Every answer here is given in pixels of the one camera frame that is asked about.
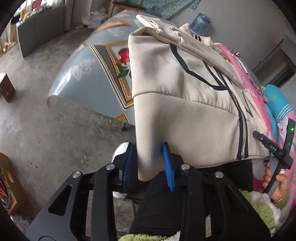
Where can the fruit pattern table cover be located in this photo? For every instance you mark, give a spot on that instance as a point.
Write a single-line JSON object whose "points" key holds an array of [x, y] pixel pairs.
{"points": [[97, 76]]}

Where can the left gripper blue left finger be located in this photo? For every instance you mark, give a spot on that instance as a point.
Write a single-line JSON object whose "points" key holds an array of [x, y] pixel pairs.
{"points": [[128, 165]]}

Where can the blue plush pillow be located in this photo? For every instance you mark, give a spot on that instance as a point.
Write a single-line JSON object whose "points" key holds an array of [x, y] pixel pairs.
{"points": [[278, 109]]}

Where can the pink floral blanket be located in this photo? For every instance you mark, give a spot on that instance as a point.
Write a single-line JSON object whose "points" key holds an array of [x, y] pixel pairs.
{"points": [[261, 97]]}

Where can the blue water jug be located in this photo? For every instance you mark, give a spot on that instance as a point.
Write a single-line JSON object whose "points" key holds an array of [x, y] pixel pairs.
{"points": [[200, 23]]}

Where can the brown cardboard box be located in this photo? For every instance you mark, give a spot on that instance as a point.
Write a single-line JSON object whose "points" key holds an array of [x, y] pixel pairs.
{"points": [[7, 90]]}

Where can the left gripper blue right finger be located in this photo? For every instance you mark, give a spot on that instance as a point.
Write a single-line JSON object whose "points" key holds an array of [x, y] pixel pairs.
{"points": [[169, 165]]}

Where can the cream zip-up jacket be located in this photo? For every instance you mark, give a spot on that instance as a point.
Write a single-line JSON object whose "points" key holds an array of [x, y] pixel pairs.
{"points": [[187, 95]]}

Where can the dark grey cabinet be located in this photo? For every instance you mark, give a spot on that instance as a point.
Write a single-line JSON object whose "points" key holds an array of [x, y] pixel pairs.
{"points": [[40, 29]]}

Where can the teal floral wall cloth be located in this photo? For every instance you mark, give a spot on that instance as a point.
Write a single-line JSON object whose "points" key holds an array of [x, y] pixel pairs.
{"points": [[166, 8]]}

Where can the wooden chair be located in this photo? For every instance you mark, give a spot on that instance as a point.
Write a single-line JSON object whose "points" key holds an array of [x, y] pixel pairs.
{"points": [[125, 5]]}

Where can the black trousers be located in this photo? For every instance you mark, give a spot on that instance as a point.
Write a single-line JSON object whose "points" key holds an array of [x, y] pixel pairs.
{"points": [[161, 210]]}

